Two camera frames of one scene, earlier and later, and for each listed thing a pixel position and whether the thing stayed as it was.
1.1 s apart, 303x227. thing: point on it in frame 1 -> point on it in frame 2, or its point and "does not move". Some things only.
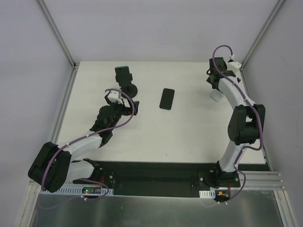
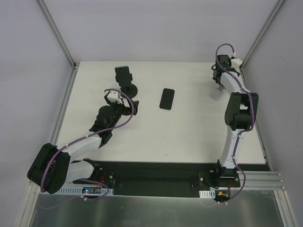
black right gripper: (213, 77) -> (217, 77)
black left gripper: (128, 108) does not move
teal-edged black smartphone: (123, 74) does not move
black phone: (166, 99) does not move
